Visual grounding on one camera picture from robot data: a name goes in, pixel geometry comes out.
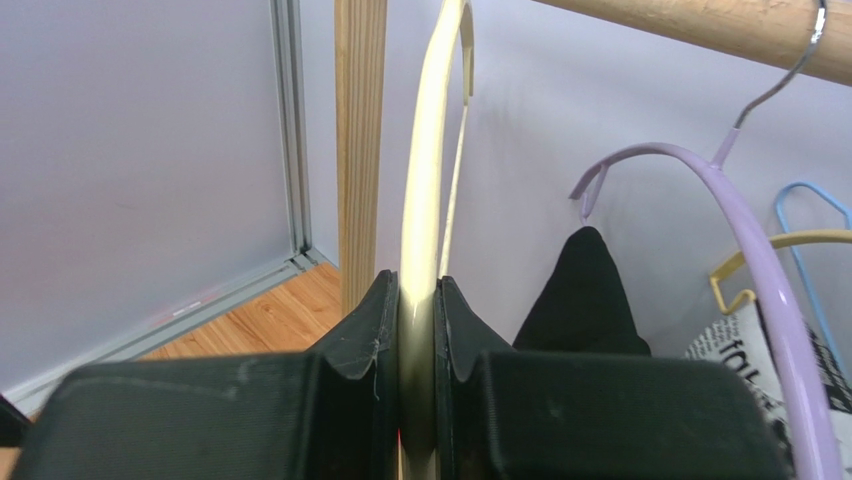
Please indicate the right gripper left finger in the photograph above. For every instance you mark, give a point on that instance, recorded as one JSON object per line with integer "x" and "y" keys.
{"x": 329, "y": 412}

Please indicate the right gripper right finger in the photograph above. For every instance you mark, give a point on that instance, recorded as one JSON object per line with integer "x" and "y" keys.
{"x": 505, "y": 414}

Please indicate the cream plastic hanger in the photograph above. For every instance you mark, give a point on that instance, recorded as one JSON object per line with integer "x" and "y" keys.
{"x": 425, "y": 240}

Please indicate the purple plastic hanger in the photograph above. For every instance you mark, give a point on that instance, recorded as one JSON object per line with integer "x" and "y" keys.
{"x": 815, "y": 450}

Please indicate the black hanging garment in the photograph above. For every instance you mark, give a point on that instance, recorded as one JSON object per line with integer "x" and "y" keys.
{"x": 583, "y": 307}

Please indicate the black white patterned garment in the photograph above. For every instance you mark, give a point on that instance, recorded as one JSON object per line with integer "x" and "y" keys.
{"x": 738, "y": 341}

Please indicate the wooden clothes rack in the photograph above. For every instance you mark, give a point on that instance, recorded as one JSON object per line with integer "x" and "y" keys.
{"x": 768, "y": 32}

